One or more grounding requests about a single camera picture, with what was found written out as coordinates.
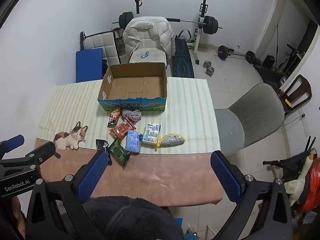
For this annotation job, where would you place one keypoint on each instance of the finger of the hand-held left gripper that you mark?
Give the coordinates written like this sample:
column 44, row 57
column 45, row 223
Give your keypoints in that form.
column 42, row 152
column 12, row 142

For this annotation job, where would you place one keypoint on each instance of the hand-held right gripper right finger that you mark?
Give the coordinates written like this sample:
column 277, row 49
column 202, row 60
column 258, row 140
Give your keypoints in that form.
column 226, row 177

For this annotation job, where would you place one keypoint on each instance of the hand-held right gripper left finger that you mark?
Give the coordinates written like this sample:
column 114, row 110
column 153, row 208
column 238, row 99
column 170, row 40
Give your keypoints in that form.
column 92, row 177

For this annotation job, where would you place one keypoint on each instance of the black snack packet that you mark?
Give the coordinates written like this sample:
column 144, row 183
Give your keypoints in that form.
column 101, row 143

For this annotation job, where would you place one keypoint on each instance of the green snack packet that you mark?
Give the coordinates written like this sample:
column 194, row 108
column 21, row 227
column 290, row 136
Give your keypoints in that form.
column 120, row 152

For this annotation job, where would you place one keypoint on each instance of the red snack packet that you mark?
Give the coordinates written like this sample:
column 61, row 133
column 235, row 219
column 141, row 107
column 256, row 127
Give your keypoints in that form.
column 122, row 129

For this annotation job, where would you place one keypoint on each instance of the orange snack packet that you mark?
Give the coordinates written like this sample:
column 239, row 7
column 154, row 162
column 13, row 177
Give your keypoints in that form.
column 114, row 116

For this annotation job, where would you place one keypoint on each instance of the yellow trimmed silver pouch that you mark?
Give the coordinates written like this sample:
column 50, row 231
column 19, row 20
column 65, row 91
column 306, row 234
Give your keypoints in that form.
column 171, row 140

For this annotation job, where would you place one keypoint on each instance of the white and blue tissue pack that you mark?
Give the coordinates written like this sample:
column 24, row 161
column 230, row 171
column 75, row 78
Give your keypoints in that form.
column 151, row 133

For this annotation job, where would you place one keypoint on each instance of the cardboard box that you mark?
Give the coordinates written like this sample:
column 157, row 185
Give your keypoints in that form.
column 135, row 85

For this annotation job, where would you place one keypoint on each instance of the person's dark fleece clothing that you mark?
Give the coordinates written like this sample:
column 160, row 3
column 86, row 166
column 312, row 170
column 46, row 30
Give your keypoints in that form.
column 132, row 217

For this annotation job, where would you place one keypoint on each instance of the black ride-on scooter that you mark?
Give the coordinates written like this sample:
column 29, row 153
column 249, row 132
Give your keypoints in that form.
column 287, row 162

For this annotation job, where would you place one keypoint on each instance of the white goose plush toy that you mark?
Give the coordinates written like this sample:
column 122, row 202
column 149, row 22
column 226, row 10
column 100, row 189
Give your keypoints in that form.
column 295, row 185

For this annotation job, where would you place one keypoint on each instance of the grey shell chair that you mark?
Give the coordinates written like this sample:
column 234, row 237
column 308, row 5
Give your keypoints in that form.
column 257, row 115

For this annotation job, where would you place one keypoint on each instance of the orange net bag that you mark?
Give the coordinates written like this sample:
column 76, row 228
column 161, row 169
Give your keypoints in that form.
column 312, row 190

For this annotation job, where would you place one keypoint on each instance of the striped cat print table mat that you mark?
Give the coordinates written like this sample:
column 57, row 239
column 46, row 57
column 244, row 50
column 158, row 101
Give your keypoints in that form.
column 175, row 105

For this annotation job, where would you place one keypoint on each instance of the blue folded mat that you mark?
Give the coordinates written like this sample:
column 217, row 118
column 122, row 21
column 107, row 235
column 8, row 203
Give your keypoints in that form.
column 88, row 65

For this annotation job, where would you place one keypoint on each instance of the brown wooden chair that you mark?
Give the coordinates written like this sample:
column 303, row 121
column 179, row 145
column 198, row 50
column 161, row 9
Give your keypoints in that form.
column 303, row 92

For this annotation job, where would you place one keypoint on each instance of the black weight plate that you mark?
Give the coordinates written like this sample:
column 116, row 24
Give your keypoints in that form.
column 258, row 62

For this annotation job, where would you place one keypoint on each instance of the black and blue weight bench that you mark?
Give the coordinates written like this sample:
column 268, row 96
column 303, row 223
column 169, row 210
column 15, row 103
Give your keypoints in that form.
column 182, row 65

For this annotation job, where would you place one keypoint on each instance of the small black bag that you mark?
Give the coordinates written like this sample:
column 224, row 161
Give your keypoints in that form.
column 269, row 62

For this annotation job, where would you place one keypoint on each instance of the short barbell with black plates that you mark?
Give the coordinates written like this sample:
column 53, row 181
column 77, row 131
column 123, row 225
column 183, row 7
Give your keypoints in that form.
column 222, row 52

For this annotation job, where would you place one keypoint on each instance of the black kick scooter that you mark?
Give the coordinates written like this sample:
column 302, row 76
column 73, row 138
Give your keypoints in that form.
column 288, row 59

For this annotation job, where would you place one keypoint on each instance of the large glass jar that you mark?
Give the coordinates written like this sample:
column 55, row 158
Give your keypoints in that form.
column 120, row 43

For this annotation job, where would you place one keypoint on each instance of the small blue packet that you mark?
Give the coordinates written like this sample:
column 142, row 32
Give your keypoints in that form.
column 144, row 54

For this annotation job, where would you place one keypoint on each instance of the white cushioned chair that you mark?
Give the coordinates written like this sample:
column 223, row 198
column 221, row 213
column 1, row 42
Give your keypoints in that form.
column 150, row 56

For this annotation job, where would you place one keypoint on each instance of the white barbell rack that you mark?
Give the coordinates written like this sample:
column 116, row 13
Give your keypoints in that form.
column 197, row 37

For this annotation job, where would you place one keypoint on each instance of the long barbell with black plates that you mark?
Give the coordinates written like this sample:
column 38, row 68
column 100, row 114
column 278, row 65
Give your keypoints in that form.
column 210, row 25

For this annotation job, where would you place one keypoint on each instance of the white puffer jacket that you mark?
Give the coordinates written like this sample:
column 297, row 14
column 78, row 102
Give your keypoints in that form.
column 150, row 32

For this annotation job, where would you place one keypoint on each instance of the white quilted black frame chair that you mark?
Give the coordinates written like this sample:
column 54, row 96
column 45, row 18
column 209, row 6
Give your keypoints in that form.
column 100, row 42

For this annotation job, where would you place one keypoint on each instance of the white door frame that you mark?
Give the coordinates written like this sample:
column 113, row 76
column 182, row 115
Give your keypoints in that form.
column 271, row 15

